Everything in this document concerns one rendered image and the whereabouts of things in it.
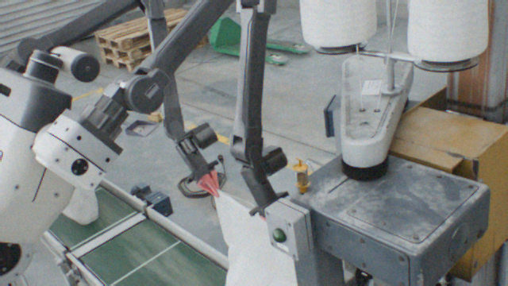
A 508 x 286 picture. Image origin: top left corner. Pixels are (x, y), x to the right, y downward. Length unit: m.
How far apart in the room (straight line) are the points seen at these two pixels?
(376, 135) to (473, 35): 0.24
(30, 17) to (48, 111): 7.40
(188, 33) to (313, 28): 0.27
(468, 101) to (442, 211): 0.41
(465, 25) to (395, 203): 0.33
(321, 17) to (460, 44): 0.30
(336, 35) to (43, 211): 0.76
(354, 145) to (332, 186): 0.09
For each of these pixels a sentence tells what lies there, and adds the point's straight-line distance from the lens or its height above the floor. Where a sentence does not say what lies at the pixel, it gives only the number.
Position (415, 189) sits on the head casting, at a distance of 0.97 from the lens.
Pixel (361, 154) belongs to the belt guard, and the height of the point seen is 1.39.
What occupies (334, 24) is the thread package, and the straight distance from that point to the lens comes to 1.10.
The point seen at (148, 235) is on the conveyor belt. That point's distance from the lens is 2.65.
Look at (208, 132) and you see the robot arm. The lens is 1.56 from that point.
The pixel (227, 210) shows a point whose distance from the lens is 1.54.
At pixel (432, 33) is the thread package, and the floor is 1.58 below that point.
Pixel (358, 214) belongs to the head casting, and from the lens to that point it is 0.91.
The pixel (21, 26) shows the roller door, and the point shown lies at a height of 0.47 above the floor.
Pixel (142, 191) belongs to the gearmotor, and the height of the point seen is 0.40.
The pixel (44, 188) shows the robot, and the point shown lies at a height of 1.35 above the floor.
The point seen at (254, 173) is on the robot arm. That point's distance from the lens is 1.29.
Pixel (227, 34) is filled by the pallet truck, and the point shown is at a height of 0.19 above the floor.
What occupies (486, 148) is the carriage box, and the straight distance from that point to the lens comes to 1.10.
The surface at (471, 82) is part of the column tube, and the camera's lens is 1.24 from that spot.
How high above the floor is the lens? 1.88
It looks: 27 degrees down
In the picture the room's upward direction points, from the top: 10 degrees counter-clockwise
